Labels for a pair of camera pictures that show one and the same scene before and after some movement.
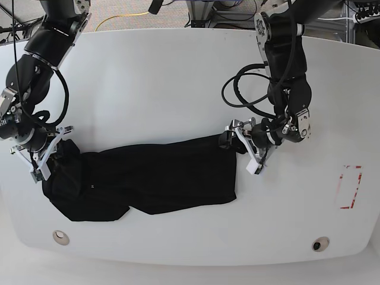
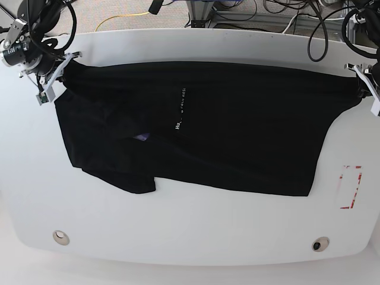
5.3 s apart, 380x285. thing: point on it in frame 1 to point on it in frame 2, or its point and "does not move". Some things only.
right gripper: [244, 129] to [364, 70]
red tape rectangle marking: [356, 190] does not move
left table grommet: [60, 237] does not move
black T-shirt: [103, 184] to [218, 126]
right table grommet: [320, 244] does not move
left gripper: [40, 162] to [48, 80]
